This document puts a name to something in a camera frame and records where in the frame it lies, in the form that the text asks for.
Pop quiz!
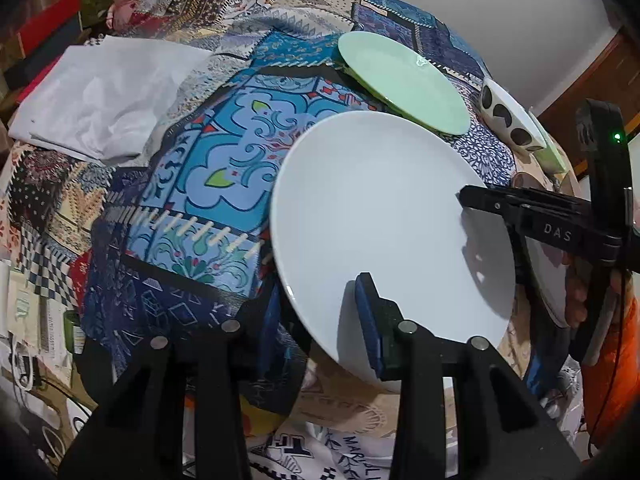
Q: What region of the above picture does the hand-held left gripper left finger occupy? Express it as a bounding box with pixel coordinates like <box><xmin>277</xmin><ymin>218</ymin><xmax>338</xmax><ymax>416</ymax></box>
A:
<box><xmin>57</xmin><ymin>280</ymin><xmax>311</xmax><ymax>480</ymax></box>

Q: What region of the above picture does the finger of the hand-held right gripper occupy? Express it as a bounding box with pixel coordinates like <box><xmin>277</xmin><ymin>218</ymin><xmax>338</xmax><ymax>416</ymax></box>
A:
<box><xmin>459</xmin><ymin>185</ymin><xmax>623</xmax><ymax>266</ymax></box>

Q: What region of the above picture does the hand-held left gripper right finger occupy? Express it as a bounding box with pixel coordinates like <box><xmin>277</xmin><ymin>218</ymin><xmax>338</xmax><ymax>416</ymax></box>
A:
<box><xmin>354</xmin><ymin>271</ymin><xmax>583</xmax><ymax>480</ymax></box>

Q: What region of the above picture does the light green bowl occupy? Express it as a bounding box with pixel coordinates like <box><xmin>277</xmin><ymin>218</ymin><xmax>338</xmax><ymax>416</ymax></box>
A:
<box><xmin>527</xmin><ymin>110</ymin><xmax>568</xmax><ymax>176</ymax></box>

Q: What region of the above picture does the small white plate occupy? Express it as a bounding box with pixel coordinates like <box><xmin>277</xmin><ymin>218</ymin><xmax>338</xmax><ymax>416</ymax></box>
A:
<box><xmin>525</xmin><ymin>240</ymin><xmax>576</xmax><ymax>328</ymax></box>

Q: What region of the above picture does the large white plate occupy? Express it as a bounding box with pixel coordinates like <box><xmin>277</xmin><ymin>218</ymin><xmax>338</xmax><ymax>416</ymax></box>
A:
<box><xmin>270</xmin><ymin>111</ymin><xmax>517</xmax><ymax>395</ymax></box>

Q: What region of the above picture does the white bowl with black dots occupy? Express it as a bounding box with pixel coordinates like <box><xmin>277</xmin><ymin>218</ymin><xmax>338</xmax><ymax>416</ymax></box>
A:
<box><xmin>480</xmin><ymin>77</ymin><xmax>550</xmax><ymax>153</ymax></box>

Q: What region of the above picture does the light green plate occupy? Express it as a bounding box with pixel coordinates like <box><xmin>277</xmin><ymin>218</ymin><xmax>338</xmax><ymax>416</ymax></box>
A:
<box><xmin>337</xmin><ymin>31</ymin><xmax>472</xmax><ymax>136</ymax></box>

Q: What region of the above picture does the person's right hand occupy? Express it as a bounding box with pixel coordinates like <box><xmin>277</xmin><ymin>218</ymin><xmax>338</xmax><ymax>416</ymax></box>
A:
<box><xmin>564</xmin><ymin>255</ymin><xmax>593</xmax><ymax>328</ymax></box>

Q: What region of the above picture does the brown wooden door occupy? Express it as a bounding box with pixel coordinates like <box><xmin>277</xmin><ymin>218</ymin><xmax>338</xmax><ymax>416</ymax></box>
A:
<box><xmin>537</xmin><ymin>35</ymin><xmax>640</xmax><ymax>171</ymax></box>

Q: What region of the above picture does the patchwork blanket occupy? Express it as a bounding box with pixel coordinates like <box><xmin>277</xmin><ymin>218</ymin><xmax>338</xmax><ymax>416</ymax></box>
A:
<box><xmin>0</xmin><ymin>0</ymin><xmax>586</xmax><ymax>480</ymax></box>

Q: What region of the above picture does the green bottle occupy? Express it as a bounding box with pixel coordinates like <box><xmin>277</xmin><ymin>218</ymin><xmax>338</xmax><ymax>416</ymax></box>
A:
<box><xmin>62</xmin><ymin>310</ymin><xmax>83</xmax><ymax>356</ymax></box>

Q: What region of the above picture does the white printed bag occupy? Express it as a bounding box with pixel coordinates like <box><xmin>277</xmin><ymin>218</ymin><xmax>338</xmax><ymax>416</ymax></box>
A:
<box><xmin>0</xmin><ymin>260</ymin><xmax>76</xmax><ymax>371</ymax></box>

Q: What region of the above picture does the white cloth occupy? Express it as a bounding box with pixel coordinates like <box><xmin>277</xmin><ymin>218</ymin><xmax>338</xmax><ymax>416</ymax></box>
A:
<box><xmin>9</xmin><ymin>35</ymin><xmax>213</xmax><ymax>165</ymax></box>

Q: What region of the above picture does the red box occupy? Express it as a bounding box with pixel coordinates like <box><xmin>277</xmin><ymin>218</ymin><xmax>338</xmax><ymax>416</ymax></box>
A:
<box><xmin>15</xmin><ymin>0</ymin><xmax>82</xmax><ymax>48</ymax></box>

